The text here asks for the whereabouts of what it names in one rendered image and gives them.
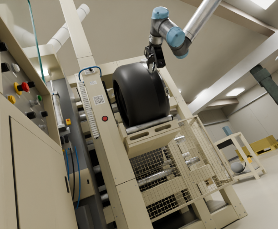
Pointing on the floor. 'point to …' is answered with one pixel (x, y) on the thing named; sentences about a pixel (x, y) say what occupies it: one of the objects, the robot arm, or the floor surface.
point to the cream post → (107, 127)
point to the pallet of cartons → (260, 147)
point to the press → (272, 90)
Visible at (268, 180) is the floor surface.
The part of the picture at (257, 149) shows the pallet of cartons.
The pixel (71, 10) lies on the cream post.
